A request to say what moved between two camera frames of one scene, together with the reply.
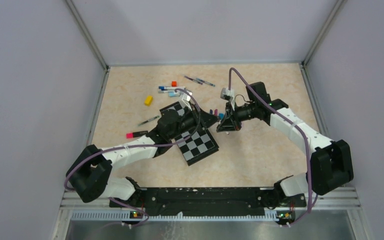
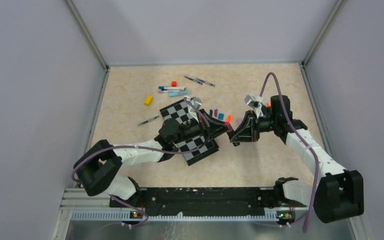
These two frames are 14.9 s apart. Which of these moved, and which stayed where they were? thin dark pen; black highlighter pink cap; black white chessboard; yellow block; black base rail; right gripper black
Moved: black highlighter pink cap; right gripper black
Stayed: thin dark pen; black white chessboard; yellow block; black base rail
